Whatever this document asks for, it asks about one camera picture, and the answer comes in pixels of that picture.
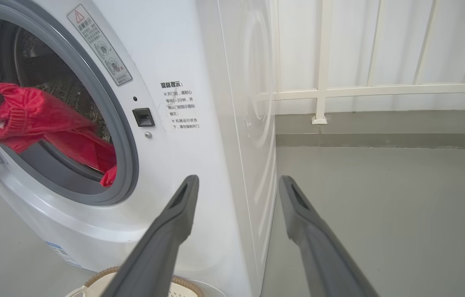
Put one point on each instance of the small silver screw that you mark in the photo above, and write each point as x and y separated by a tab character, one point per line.
148	134

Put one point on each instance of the blue energy label sticker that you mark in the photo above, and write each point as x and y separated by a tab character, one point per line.
63	253

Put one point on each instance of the cream plastic laundry basket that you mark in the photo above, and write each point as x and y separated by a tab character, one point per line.
92	291

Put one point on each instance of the red and white garment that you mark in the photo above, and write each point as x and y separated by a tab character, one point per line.
30	115

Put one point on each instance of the white metal railing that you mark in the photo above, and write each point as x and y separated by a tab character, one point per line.
322	62

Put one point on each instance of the white front-load washing machine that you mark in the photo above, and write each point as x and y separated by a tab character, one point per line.
166	53

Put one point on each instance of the black printed text label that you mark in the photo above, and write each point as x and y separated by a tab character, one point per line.
180	105

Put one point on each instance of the grey warning sticker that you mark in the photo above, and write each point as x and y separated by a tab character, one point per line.
100	45

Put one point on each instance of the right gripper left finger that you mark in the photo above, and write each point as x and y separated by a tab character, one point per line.
162	247

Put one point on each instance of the black door latch socket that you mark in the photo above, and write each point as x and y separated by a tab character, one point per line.
143	117

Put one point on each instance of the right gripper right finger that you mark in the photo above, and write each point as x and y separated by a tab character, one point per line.
319	247

